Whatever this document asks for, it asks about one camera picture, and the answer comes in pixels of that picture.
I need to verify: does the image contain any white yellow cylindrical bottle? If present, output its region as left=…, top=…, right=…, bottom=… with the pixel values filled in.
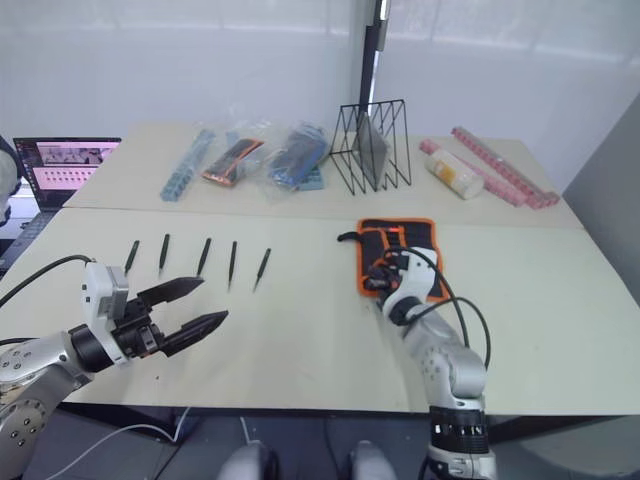
left=424, top=148, right=486, bottom=201

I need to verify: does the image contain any bagged blue tool pouch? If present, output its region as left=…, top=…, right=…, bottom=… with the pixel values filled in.
left=258, top=120, right=332, bottom=202

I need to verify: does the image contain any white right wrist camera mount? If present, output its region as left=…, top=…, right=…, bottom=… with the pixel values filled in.
left=381, top=247, right=434, bottom=312

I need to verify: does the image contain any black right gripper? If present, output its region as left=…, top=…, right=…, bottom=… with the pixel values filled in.
left=365, top=248, right=411, bottom=293

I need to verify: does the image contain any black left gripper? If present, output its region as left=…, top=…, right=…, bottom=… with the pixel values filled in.
left=111, top=276, right=230, bottom=359

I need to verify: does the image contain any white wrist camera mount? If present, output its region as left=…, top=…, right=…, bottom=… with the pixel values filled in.
left=80, top=261, right=132, bottom=367
left=381, top=247, right=434, bottom=312

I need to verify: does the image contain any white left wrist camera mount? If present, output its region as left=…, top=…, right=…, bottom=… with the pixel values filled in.
left=80, top=261, right=132, bottom=367

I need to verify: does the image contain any black wire rack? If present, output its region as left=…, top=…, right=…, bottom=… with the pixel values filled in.
left=329, top=98, right=413, bottom=195

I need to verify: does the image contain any black orange-trimmed tool roll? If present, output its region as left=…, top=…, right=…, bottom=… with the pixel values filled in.
left=336, top=217, right=452, bottom=303

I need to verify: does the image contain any light blue plastic block strip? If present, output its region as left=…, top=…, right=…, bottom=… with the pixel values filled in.
left=159, top=128, right=218, bottom=203

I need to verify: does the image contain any open laptop with pink screen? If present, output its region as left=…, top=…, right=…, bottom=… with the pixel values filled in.
left=0, top=136, right=123, bottom=274

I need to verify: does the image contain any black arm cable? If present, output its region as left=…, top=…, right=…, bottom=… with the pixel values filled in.
left=397, top=245, right=493, bottom=374
left=0, top=254, right=98, bottom=308

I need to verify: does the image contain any white rounded device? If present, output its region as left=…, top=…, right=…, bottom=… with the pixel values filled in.
left=0, top=133, right=25, bottom=230

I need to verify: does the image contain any grey square plate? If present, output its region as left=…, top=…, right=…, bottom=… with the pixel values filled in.
left=350, top=111, right=392, bottom=182

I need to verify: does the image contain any long pink plastic block strip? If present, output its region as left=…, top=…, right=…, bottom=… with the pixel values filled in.
left=450, top=125, right=561, bottom=207

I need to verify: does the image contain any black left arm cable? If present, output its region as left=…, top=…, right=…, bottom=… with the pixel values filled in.
left=0, top=254, right=98, bottom=308

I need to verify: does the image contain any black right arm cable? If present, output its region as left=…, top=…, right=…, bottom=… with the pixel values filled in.
left=397, top=245, right=493, bottom=374

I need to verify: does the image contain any grey rounded shape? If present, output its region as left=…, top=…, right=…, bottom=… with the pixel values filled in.
left=218, top=441, right=279, bottom=480
left=348, top=439, right=399, bottom=480

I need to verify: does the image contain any black upright pole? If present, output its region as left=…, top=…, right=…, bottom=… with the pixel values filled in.
left=359, top=0, right=390, bottom=132

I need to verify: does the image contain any bagged orange black tool roll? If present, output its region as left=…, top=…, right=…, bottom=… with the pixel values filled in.
left=200, top=130, right=265, bottom=189

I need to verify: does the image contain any white floor cable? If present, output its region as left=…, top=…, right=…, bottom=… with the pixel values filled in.
left=63, top=405, right=194, bottom=480

